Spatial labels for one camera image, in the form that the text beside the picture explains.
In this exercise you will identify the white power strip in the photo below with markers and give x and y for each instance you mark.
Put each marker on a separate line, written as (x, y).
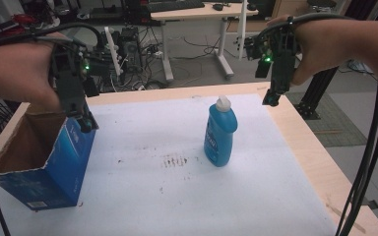
(113, 49)

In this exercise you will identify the white desk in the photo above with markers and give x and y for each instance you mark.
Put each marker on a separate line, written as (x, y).
(190, 13)

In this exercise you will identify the black computer mouse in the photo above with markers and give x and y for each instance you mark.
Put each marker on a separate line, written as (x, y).
(217, 6)

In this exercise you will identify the blue bottle with white cap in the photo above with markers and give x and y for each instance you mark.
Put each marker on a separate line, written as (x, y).
(219, 134)

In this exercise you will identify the person's left hand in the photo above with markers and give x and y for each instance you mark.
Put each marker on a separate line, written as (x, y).
(16, 72)

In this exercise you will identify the black metal stand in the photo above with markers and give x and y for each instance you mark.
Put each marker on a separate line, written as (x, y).
(318, 88)

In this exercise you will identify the black computer tower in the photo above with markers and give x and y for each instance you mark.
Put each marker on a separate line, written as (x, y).
(129, 46)

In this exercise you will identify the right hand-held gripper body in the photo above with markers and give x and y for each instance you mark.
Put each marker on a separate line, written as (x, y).
(280, 62)

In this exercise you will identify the blue cardboard box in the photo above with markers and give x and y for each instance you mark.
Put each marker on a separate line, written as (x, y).
(62, 164)

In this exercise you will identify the grey floor mat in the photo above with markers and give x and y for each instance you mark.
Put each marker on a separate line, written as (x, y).
(331, 118)

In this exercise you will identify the person's right hand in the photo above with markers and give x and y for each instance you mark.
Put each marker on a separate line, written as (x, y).
(321, 46)

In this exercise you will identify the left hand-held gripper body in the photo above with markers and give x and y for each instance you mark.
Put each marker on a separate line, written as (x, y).
(70, 85)

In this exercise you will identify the black keyboard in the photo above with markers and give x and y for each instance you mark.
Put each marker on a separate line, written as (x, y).
(175, 5)

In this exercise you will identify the white foam mat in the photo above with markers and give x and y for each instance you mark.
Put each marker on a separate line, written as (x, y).
(177, 190)

